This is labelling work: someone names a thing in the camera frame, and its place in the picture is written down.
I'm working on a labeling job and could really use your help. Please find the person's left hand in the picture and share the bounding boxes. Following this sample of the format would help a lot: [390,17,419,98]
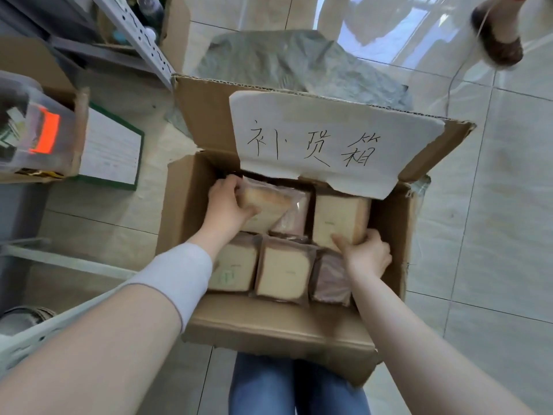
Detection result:
[200,173,262,242]

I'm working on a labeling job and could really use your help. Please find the person's right hand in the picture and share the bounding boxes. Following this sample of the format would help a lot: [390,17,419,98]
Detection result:
[331,228,393,280]

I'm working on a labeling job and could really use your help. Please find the clear bread packet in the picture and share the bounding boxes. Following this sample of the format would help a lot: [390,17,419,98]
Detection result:
[235,176,312,236]
[312,192,373,251]

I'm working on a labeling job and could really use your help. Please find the pile of bread packets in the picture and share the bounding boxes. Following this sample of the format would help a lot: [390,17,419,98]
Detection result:
[207,185,355,307]

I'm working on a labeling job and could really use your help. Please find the brown cardboard box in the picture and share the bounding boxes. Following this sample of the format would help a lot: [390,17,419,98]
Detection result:
[155,73,477,387]

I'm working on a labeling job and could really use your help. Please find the white metal shelf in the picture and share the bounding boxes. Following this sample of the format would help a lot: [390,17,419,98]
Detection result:
[0,237,139,381]

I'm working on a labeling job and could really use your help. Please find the person's left forearm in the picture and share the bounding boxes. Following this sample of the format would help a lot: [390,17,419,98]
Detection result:
[0,231,236,415]

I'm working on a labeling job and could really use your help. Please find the person's right forearm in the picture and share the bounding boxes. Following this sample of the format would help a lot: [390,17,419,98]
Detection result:
[350,270,536,415]

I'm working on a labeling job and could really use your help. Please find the person's blue jeans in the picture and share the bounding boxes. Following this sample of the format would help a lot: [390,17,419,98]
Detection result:
[228,353,372,415]

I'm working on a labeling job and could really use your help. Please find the white arm sleeve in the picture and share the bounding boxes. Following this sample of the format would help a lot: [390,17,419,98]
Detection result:
[127,243,213,333]

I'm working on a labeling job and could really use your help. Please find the green clipboard with paper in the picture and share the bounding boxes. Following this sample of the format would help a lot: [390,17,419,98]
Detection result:
[73,102,146,191]

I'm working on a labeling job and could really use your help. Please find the white handwritten paper sheet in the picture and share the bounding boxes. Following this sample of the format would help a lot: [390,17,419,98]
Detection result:
[229,90,446,200]

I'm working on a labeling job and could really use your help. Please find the grey green woven sack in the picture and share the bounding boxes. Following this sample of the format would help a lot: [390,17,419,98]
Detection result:
[166,29,433,199]

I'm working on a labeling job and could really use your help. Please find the brown bottle carton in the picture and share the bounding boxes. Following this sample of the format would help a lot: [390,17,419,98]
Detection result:
[97,0,192,74]

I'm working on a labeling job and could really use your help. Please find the green plastic bottle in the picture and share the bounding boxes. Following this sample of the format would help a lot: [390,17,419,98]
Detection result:
[136,0,165,24]

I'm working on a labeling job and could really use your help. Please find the round metal pot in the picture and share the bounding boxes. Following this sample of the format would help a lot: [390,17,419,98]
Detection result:
[0,305,58,338]

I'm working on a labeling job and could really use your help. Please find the green yellow sachets bundle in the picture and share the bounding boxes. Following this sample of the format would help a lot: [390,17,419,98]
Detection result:
[0,107,26,150]

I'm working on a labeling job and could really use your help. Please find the clear bin with orange latches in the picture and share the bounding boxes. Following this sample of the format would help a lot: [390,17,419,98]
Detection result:
[0,69,81,174]

